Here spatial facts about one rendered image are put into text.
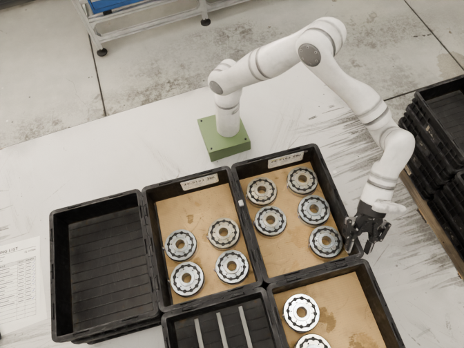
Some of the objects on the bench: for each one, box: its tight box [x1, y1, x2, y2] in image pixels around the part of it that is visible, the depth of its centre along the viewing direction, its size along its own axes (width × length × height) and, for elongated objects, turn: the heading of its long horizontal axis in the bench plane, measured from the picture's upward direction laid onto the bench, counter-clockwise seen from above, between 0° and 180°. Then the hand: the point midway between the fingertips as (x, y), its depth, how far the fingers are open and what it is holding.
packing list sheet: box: [0, 236, 47, 336], centre depth 130 cm, size 33×23×1 cm
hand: (358, 248), depth 102 cm, fingers open, 5 cm apart
